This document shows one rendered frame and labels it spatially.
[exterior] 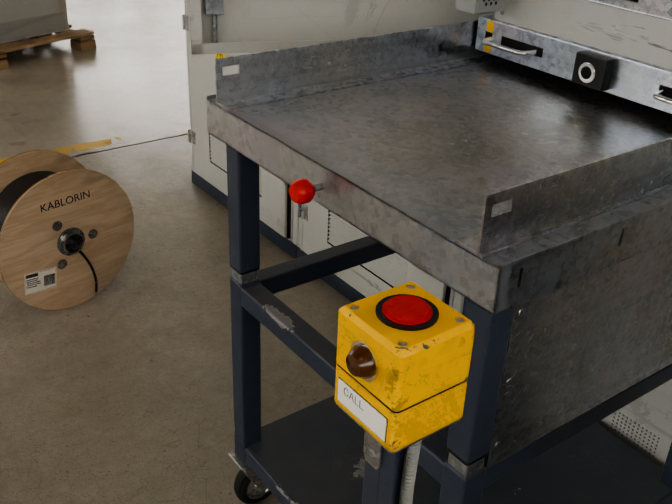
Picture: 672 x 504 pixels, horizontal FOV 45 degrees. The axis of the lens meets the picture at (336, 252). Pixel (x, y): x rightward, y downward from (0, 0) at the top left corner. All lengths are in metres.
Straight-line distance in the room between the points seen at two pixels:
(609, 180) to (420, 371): 0.44
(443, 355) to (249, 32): 1.04
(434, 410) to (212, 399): 1.35
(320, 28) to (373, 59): 0.22
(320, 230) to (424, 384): 1.72
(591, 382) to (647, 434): 0.59
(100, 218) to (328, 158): 1.32
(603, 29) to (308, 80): 0.47
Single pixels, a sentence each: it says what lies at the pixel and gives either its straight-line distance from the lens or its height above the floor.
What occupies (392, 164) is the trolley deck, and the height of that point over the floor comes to 0.85.
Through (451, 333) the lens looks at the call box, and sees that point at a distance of 0.63.
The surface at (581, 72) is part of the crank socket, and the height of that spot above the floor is 0.89.
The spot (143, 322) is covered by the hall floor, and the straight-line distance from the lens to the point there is 2.27.
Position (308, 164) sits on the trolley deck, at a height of 0.84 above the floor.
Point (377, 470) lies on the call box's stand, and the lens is 0.73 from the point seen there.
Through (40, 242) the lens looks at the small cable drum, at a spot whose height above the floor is 0.23.
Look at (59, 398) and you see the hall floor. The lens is 2.05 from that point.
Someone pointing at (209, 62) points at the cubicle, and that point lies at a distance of 2.72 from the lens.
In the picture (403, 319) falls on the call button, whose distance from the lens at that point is 0.63.
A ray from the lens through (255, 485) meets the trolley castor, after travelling 1.69.
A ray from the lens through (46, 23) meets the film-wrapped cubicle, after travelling 4.80.
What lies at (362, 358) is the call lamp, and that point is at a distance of 0.62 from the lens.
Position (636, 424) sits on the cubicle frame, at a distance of 1.74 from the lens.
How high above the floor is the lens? 1.25
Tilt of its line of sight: 29 degrees down
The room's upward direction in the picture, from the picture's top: 3 degrees clockwise
